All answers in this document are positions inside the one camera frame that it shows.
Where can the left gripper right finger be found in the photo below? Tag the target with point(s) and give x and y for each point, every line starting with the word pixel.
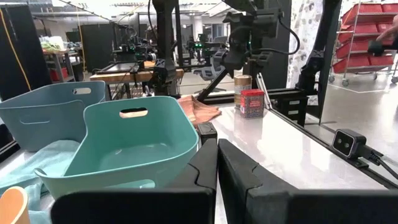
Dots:
pixel 311 208

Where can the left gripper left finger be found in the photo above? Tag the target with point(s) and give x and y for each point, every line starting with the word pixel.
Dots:
pixel 140 208

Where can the red spice tin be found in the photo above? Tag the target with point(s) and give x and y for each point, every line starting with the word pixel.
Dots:
pixel 252 105

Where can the salmon cloth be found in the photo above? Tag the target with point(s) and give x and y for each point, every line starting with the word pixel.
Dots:
pixel 199 112

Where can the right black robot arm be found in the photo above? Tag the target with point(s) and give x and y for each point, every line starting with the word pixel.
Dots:
pixel 245 3

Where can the patterned white curtain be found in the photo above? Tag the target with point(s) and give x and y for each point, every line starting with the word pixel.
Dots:
pixel 306 25

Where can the teal plastic bin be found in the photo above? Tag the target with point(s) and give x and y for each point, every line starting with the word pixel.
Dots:
pixel 140 140

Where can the black control box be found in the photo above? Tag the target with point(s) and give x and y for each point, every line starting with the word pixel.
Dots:
pixel 292 109

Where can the light blue cloth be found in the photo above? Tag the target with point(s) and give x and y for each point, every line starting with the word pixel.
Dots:
pixel 46 161

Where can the metal rack red bins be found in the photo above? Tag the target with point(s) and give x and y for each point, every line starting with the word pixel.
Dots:
pixel 360 31

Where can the blue-grey plastic bin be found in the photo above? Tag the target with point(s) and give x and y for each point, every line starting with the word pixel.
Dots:
pixel 46 124

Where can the wooden workbench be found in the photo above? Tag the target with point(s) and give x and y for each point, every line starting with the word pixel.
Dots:
pixel 124 76

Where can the person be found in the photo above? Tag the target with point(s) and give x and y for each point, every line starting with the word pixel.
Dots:
pixel 388 31

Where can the black partition panel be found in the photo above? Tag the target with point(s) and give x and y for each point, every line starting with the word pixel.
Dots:
pixel 18 46

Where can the small black table camera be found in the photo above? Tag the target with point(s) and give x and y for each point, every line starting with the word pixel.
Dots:
pixel 348 143

